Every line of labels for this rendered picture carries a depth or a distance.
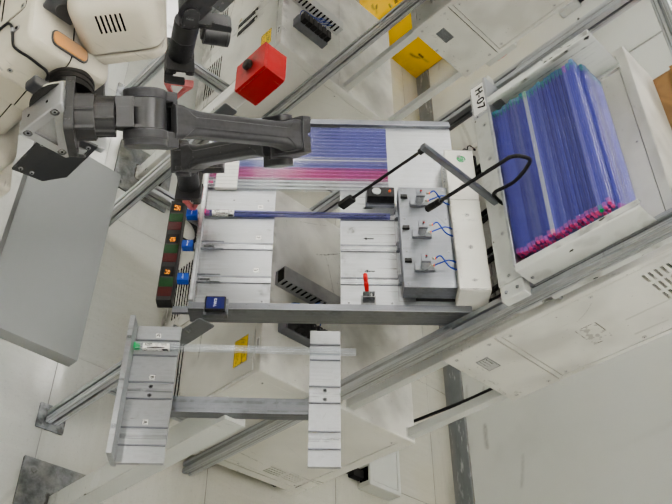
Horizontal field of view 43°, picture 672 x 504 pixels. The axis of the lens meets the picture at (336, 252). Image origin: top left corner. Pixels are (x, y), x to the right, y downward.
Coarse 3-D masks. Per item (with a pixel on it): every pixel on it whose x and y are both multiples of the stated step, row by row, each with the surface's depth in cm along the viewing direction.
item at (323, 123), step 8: (312, 120) 255; (320, 120) 255; (328, 120) 255; (336, 120) 255; (344, 120) 255; (352, 120) 256; (360, 120) 256; (368, 120) 256; (376, 120) 256; (384, 120) 256; (424, 128) 256; (432, 128) 256; (440, 128) 256; (448, 128) 256
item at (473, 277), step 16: (448, 160) 236; (464, 160) 236; (448, 176) 232; (448, 192) 229; (464, 192) 229; (464, 208) 225; (464, 224) 222; (480, 224) 222; (464, 240) 218; (480, 240) 218; (464, 256) 215; (480, 256) 215; (464, 272) 212; (480, 272) 212; (464, 288) 209; (480, 288) 209; (464, 304) 213; (480, 304) 213
